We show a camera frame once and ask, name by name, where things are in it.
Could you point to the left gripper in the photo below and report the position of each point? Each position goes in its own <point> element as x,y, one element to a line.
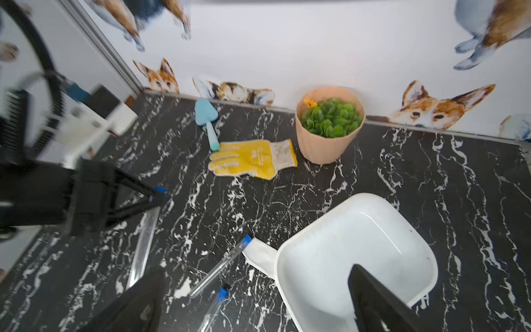
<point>81,200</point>

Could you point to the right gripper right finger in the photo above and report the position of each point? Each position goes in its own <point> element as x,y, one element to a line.
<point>376,307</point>

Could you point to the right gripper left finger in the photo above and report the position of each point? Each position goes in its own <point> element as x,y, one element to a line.
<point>138,309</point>

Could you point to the test tube blue cap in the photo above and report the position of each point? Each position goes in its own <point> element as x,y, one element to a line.
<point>143,245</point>
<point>215,308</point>
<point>217,270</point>

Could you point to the white rectangular tray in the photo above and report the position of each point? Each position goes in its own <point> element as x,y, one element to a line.
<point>313,266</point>

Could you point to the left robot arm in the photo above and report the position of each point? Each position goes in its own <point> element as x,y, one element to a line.
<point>49,134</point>

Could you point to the teal small trowel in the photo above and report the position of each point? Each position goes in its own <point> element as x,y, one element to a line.
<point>205,115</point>

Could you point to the yellow work glove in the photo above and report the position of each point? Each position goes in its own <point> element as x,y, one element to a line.
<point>259,158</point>

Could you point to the peach plant pot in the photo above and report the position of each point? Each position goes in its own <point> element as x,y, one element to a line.
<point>327,121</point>

